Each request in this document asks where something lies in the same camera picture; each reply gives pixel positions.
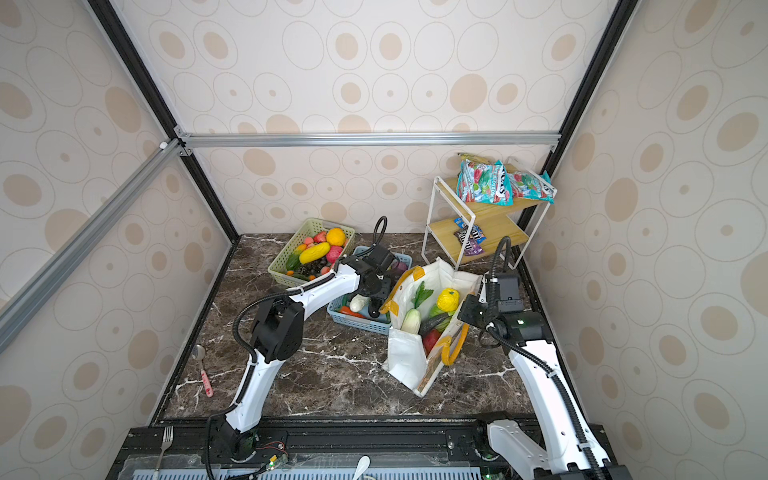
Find dark candy packet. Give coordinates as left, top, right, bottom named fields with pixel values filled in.
left=453, top=217, right=486, bottom=257

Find pink handled spoon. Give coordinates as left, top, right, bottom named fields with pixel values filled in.
left=191, top=344, right=214, bottom=398

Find silver diagonal aluminium bar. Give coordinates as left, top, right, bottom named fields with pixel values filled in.
left=1, top=139, right=182, bottom=350

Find green perforated plastic basket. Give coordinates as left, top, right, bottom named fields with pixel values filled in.
left=268, top=218, right=356, bottom=287

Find yellow toy banana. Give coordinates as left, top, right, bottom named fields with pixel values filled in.
left=299, top=242, right=331, bottom=265

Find white spoon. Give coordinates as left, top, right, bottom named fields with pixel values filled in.
left=352, top=455, right=371, bottom=480

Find black vertical frame post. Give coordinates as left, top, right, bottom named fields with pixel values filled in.
left=87, top=0, right=240, bottom=243

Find dark toy eggplant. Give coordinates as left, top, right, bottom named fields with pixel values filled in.
left=418, top=312, right=451, bottom=336

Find colorful candy bag left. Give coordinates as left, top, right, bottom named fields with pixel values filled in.
left=455, top=153, right=514, bottom=206

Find black right frame post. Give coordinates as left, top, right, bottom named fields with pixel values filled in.
left=515, top=0, right=640, bottom=232

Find blue perforated plastic basket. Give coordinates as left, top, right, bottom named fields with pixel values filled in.
left=326, top=245, right=412, bottom=336

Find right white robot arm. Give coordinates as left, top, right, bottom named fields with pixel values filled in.
left=457, top=237, right=631, bottom=479

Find yellow toy bell pepper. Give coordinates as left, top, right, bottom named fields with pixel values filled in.
left=435, top=288, right=461, bottom=314

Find orange toy fruit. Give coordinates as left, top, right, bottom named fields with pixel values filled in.
left=326, top=227, right=347, bottom=247

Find orange toy carrot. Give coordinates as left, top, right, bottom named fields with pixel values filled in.
left=339, top=306, right=365, bottom=318

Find colorful candy bag right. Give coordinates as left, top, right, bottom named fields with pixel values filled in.
left=508, top=170, right=556, bottom=204

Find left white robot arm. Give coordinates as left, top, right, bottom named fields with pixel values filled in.
left=206, top=216, right=397, bottom=462

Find white toy radish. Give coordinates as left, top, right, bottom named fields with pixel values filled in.
left=400, top=282, right=434, bottom=334

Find white toy daikon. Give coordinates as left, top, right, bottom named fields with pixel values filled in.
left=348, top=294, right=370, bottom=313

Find white grocery bag yellow handles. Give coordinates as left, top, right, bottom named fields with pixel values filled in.
left=382, top=260, right=481, bottom=397

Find silver horizontal aluminium bar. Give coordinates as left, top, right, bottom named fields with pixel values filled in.
left=173, top=131, right=560, bottom=151

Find dark toy grapes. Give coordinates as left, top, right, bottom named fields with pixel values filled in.
left=294, top=260, right=326, bottom=281

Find metal fork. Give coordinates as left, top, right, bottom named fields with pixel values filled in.
left=151, top=425, right=174, bottom=480

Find white wire wooden shelf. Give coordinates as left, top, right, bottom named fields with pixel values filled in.
left=421, top=176, right=553, bottom=270

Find pink toy fruit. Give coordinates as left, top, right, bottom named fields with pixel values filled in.
left=325, top=245, right=343, bottom=265

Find green toy cabbage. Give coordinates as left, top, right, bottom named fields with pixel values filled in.
left=425, top=305, right=452, bottom=333

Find colorful candy bag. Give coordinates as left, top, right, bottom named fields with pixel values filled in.
left=455, top=153, right=514, bottom=206
left=508, top=170, right=556, bottom=204

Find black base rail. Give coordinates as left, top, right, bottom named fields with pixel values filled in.
left=107, top=412, right=513, bottom=479

